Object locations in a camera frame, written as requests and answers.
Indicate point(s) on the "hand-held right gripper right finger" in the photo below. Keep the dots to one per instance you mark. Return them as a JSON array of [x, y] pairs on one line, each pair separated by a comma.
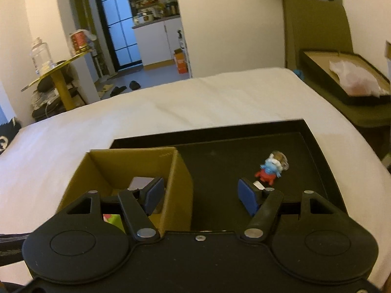
[[248, 197]]

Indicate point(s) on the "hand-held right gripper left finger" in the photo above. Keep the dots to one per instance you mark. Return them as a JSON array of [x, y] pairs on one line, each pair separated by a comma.
[[154, 195]]

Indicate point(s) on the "white charger cube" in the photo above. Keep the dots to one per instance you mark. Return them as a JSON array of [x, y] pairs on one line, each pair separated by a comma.
[[259, 185]]

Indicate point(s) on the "grey cube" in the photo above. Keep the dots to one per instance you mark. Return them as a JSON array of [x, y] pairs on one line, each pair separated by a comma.
[[141, 182]]

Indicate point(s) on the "cardboard box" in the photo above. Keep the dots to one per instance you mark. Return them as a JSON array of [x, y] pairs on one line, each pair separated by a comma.
[[180, 195]]

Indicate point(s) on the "blue and red figurine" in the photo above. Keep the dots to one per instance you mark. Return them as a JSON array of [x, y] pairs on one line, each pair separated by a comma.
[[271, 167]]

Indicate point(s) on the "large black tray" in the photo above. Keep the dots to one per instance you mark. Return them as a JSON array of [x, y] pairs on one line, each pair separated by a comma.
[[220, 164]]

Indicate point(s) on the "black slipper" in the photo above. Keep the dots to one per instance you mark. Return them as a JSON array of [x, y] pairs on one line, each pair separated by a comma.
[[117, 90], [134, 84]]

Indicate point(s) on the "black tray with cardboard liner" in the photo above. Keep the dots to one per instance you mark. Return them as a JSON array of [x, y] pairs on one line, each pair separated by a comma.
[[323, 76]]

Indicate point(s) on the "yellow round table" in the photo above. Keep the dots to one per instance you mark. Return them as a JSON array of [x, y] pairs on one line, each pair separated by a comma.
[[61, 76]]

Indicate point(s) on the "white kitchen cabinet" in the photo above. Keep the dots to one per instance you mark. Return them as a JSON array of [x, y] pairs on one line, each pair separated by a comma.
[[155, 42]]

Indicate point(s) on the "black and white pillow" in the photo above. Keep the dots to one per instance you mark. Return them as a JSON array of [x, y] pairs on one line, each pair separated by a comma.
[[6, 134]]

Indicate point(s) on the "clear plastic bag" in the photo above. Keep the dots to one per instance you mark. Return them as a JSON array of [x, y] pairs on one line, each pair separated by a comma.
[[357, 76]]

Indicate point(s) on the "red tin can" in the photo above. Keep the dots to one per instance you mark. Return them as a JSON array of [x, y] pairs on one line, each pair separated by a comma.
[[79, 41]]

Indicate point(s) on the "black framed glass door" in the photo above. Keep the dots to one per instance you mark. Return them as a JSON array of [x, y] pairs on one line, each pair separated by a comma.
[[117, 21]]

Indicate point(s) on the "clear glass jar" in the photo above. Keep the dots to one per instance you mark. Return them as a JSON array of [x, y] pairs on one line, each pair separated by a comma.
[[41, 56]]

